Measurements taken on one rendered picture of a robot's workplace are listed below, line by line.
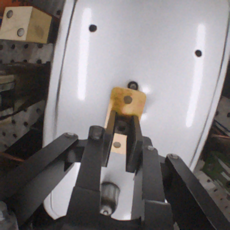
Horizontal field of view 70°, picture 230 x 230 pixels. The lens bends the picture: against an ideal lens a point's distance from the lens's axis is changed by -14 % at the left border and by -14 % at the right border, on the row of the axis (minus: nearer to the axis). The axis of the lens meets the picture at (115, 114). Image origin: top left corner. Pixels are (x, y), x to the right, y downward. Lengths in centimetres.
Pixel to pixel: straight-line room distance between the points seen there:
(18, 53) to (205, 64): 52
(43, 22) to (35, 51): 38
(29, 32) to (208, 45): 20
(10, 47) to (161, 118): 52
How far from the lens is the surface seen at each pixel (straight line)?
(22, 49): 61
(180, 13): 24
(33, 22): 19
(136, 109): 21
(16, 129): 67
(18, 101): 24
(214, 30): 25
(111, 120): 17
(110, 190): 26
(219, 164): 28
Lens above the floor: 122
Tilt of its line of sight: 74 degrees down
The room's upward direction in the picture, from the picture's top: 170 degrees counter-clockwise
